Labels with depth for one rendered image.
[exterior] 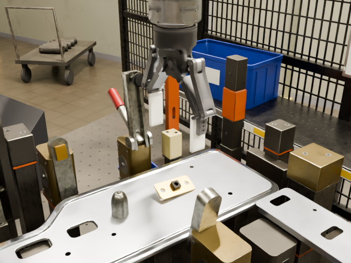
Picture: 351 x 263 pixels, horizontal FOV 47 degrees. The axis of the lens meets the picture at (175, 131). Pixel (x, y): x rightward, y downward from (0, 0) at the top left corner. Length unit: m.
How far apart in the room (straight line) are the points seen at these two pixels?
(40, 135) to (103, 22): 4.20
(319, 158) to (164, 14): 0.44
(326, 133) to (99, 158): 0.88
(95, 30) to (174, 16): 4.97
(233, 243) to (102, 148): 1.10
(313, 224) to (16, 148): 0.58
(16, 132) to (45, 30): 5.61
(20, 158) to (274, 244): 0.51
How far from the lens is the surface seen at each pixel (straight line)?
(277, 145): 0.96
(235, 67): 1.03
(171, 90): 0.93
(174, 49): 0.68
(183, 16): 0.67
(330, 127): 1.12
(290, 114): 1.17
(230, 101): 1.07
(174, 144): 0.93
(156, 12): 0.68
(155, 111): 0.82
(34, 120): 1.37
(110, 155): 1.61
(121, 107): 0.95
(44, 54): 4.87
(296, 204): 0.84
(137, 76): 0.84
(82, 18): 5.78
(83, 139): 1.76
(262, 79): 1.19
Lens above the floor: 1.47
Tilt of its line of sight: 26 degrees down
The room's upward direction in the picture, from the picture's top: straight up
